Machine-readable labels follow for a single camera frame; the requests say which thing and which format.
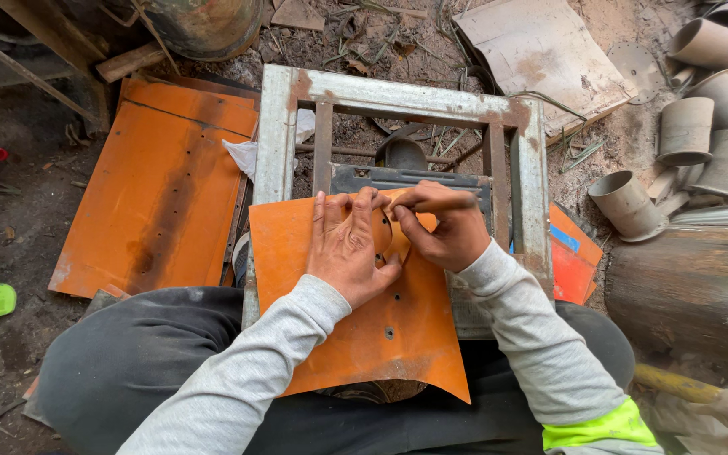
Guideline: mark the person's right hand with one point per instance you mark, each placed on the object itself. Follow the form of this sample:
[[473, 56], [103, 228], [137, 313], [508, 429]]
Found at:
[[452, 237]]

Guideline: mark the person's left hand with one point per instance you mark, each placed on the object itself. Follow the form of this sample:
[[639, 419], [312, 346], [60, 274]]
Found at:
[[345, 253]]

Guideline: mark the thin marking scriber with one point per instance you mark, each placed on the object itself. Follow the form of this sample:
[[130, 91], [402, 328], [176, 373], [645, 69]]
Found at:
[[459, 205]]

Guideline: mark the round orange metal disc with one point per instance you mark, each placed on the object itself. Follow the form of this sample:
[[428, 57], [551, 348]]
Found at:
[[394, 243]]

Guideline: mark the orange metal sheet with holes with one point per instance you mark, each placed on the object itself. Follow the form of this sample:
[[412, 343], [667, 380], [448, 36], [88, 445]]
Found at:
[[364, 341]]

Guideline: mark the dark metal plate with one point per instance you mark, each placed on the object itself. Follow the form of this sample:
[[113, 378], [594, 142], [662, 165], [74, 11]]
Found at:
[[364, 178]]

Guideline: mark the thin rusty metal rod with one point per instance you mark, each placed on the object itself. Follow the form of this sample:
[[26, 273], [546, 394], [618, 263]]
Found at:
[[345, 151]]

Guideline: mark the orange red blue sheet scraps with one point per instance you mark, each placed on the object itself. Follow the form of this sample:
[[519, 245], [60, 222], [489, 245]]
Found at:
[[569, 265]]

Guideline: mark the white crumpled plastic bag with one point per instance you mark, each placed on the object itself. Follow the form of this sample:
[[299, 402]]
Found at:
[[244, 155]]

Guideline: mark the stack of large orange sheets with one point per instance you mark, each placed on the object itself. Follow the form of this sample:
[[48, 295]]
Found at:
[[155, 196]]

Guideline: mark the rusty pale curved metal sheet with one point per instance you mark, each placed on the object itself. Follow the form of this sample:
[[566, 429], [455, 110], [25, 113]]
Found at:
[[541, 57]]

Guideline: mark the person's legs in dark trousers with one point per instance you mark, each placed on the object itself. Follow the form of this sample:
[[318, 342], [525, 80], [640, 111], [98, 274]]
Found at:
[[136, 360]]

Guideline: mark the thick wooden log block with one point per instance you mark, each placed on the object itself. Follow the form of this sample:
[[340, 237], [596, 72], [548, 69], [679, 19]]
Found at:
[[686, 290]]

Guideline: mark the round grey metal disc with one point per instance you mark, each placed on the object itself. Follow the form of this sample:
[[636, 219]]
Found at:
[[637, 69]]

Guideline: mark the rusty green metal drum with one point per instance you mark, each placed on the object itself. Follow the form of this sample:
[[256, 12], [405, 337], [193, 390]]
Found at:
[[206, 25]]

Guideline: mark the pile of grey metal cylinders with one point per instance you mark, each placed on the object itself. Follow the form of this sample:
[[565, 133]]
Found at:
[[711, 126]]

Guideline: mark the short wooden stick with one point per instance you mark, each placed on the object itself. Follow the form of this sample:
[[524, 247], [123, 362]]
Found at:
[[130, 61]]

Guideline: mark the long grey metal bar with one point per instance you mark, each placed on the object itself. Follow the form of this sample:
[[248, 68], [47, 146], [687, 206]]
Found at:
[[23, 69]]

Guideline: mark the rusty grey metal frame stand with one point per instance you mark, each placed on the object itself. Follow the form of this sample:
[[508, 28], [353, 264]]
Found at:
[[279, 139]]

